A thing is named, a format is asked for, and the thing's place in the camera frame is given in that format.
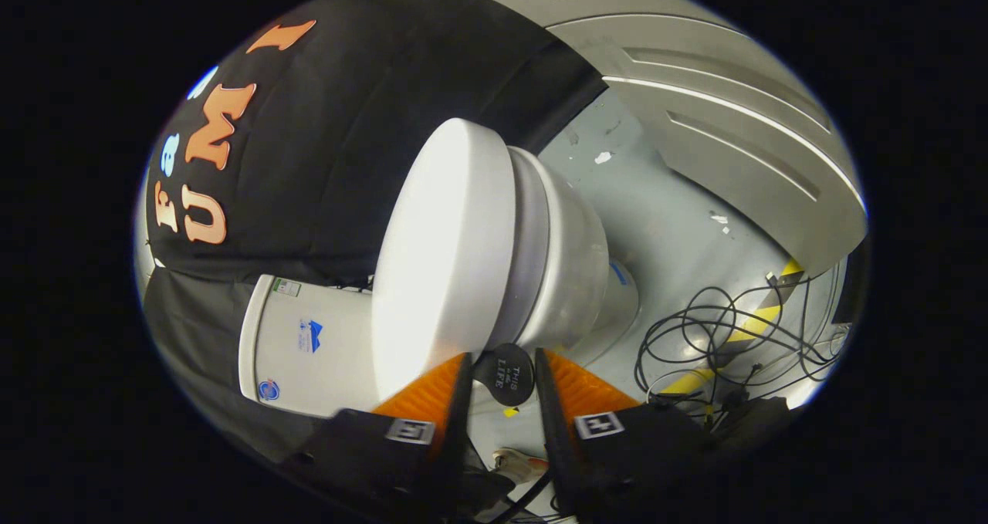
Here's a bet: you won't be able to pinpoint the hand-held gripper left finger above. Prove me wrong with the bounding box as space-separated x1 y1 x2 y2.
282 352 516 521

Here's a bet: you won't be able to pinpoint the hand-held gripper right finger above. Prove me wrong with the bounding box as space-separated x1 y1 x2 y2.
534 347 726 519

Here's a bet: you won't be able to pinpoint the black round lid handle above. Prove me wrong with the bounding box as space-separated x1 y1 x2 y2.
473 343 536 407

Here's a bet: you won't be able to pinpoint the white toilet lid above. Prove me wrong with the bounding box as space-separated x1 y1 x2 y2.
370 117 516 401

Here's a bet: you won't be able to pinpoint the white ceramic toilet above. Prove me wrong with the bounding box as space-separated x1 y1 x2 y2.
238 146 640 418

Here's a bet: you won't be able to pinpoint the white orange floor object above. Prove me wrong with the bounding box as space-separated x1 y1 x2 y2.
492 447 550 485

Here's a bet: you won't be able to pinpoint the yellow black floor tape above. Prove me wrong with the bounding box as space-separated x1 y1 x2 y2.
660 258 805 395

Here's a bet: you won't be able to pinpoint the black backdrop cloth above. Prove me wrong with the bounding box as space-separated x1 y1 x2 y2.
143 0 611 463

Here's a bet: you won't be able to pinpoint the white drawer cabinet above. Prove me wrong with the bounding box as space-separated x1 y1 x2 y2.
462 0 869 278

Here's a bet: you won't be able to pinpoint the black floor cables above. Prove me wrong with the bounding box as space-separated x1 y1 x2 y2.
634 273 850 432

